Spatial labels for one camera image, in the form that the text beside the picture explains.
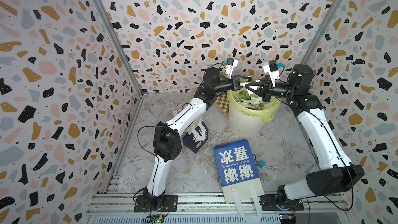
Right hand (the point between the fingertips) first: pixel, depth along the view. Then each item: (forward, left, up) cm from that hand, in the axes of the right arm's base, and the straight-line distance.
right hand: (246, 88), depth 62 cm
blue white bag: (-22, 0, -39) cm, 45 cm away
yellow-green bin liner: (+1, -13, -16) cm, 21 cm away
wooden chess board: (+30, +7, -41) cm, 51 cm away
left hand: (+8, -5, -2) cm, 10 cm away
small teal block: (-13, -14, -45) cm, 49 cm away
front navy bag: (-7, +23, -30) cm, 39 cm away
